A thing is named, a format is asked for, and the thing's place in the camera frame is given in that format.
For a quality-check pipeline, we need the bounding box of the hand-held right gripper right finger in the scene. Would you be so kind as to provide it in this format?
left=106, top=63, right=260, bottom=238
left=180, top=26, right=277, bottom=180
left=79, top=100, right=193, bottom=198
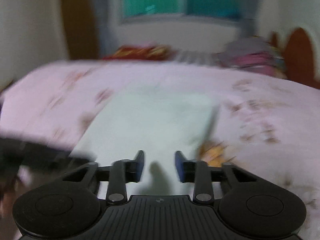
left=175, top=151, right=260, bottom=205

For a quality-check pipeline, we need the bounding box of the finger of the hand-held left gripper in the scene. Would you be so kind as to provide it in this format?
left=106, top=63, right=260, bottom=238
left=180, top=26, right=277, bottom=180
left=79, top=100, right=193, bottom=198
left=68, top=151, right=97, bottom=163

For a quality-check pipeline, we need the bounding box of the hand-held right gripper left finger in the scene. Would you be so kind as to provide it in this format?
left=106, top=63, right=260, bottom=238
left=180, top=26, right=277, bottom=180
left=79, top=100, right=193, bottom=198
left=61, top=150, right=145, bottom=205

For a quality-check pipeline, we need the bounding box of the pale white small garment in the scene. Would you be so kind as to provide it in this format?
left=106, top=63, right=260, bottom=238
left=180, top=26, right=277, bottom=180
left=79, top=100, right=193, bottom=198
left=75, top=90, right=221, bottom=198

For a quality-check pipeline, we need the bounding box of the pile of folded clothes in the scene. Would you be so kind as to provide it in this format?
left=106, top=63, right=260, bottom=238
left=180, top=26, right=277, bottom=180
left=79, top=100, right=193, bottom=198
left=217, top=36, right=288, bottom=77

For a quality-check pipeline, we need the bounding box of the pink floral bed blanket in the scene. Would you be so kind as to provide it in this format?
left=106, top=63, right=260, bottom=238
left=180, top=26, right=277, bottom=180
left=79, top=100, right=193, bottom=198
left=0, top=60, right=320, bottom=240

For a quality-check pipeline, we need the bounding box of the grey striped cloth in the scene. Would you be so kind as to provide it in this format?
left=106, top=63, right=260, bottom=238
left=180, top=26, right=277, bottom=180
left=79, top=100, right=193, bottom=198
left=175, top=50, right=221, bottom=66

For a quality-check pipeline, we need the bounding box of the red patterned blanket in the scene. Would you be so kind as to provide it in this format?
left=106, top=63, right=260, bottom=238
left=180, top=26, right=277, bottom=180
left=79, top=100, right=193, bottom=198
left=103, top=44, right=176, bottom=61

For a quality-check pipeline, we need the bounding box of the grey curtain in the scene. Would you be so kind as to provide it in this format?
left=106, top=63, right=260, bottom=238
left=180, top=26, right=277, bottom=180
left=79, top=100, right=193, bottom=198
left=97, top=0, right=118, bottom=57
left=239, top=17, right=258, bottom=38

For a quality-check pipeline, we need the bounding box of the brown wooden door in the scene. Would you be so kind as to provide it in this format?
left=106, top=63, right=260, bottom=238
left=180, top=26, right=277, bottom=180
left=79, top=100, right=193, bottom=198
left=61, top=0, right=101, bottom=60

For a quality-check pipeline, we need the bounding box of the white and brown headboard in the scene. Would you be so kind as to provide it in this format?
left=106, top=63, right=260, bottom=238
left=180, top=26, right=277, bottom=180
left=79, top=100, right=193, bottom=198
left=270, top=27, right=320, bottom=90

